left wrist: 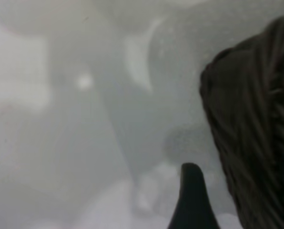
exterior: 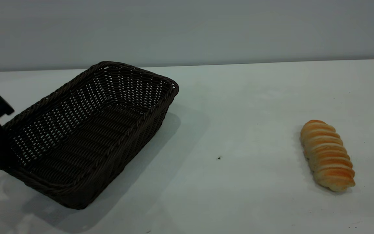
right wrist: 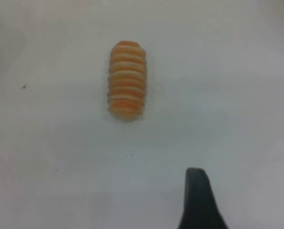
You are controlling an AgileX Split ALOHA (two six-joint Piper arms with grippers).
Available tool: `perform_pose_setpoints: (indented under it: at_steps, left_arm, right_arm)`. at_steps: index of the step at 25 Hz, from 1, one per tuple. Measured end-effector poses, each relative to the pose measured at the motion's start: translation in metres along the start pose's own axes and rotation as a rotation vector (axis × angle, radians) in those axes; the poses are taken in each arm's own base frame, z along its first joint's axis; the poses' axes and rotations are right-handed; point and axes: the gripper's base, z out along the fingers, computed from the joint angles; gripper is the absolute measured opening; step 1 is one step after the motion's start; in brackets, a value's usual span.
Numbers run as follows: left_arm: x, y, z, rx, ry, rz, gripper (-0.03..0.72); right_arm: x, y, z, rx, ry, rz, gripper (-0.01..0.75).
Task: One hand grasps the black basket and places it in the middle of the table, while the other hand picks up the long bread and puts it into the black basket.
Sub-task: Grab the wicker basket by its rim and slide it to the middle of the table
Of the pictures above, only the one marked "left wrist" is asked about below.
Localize dark brown woven basket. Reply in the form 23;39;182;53
199;11;284;229

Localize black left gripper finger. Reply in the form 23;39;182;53
167;163;221;229

